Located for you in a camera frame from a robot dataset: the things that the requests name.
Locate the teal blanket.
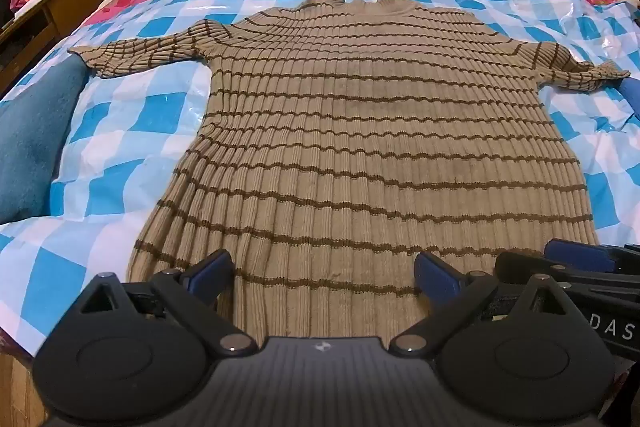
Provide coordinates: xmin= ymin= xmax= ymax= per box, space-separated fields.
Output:
xmin=0 ymin=56 xmax=92 ymax=226

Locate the wooden desk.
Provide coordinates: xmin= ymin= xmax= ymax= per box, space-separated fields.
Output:
xmin=0 ymin=0 xmax=104 ymax=80

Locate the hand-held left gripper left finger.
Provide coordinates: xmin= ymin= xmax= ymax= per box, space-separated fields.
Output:
xmin=80 ymin=249 xmax=259 ymax=356

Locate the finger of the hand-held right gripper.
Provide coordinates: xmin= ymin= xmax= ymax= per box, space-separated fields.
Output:
xmin=544 ymin=238 xmax=640 ymax=275
xmin=495 ymin=251 xmax=601 ymax=295

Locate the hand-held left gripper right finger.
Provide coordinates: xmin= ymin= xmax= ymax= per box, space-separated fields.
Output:
xmin=389 ymin=251 xmax=567 ymax=358

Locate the blue white checked plastic sheet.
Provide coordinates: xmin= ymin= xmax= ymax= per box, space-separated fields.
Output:
xmin=0 ymin=0 xmax=640 ymax=344

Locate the tan striped knit sweater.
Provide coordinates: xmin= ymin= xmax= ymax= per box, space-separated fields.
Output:
xmin=67 ymin=0 xmax=632 ymax=343

